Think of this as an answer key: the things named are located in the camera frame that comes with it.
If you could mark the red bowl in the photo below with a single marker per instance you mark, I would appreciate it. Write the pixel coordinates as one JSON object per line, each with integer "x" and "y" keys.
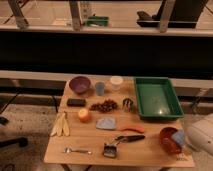
{"x": 167, "y": 143}

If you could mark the blue sponge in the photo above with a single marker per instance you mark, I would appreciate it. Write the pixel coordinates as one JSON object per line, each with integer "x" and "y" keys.
{"x": 179, "y": 137}

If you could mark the purple bowl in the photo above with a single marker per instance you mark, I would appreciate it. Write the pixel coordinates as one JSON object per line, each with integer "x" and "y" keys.
{"x": 80, "y": 84}

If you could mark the blue cup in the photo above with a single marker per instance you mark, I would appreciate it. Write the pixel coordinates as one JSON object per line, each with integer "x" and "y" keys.
{"x": 99, "y": 88}

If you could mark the white lidded container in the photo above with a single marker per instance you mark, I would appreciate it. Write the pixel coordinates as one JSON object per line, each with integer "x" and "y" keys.
{"x": 116, "y": 82}

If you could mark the bunch of dark grapes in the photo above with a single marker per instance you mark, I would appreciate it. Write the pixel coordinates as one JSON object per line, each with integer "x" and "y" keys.
{"x": 106, "y": 106}

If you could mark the metal cup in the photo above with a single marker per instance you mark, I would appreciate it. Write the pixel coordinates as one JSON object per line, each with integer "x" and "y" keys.
{"x": 127, "y": 104}

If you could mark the orange fruit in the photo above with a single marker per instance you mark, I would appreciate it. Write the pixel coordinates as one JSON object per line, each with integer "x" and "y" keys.
{"x": 84, "y": 115}

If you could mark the black rectangular block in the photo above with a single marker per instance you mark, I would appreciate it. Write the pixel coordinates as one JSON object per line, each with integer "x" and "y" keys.
{"x": 76, "y": 102}

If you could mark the green plastic tray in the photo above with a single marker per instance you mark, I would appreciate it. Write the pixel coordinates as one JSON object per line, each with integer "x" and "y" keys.
{"x": 157, "y": 99}

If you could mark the yellow bananas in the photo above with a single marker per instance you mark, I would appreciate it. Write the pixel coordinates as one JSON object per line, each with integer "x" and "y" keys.
{"x": 61, "y": 126}

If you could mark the green box on shelf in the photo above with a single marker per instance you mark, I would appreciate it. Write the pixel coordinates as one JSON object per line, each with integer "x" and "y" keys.
{"x": 97, "y": 20}

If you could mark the metal spoon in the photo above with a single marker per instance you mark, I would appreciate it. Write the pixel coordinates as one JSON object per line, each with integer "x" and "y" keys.
{"x": 69, "y": 150}

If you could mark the black object on shelf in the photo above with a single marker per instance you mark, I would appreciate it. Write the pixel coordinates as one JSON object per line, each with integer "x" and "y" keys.
{"x": 185, "y": 14}

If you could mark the orange handled spatula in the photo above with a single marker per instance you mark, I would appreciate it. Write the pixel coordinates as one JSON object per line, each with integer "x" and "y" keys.
{"x": 109, "y": 123}

